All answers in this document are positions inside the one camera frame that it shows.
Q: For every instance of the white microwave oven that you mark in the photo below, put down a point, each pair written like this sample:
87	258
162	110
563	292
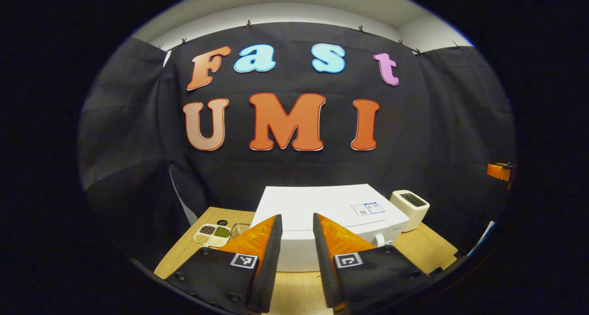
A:
313	200

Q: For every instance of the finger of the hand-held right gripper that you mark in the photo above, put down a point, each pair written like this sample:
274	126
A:
497	171

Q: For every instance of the cream toaster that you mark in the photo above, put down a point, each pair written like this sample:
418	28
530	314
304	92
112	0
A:
409	211

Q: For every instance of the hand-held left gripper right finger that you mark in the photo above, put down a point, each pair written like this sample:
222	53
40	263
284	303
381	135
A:
324	269

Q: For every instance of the white divided seasoning dish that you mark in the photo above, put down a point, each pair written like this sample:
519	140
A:
211	236

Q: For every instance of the row of small cloth clips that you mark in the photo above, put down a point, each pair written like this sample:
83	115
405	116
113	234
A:
248	24

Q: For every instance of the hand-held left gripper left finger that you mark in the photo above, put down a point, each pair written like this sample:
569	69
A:
269	269

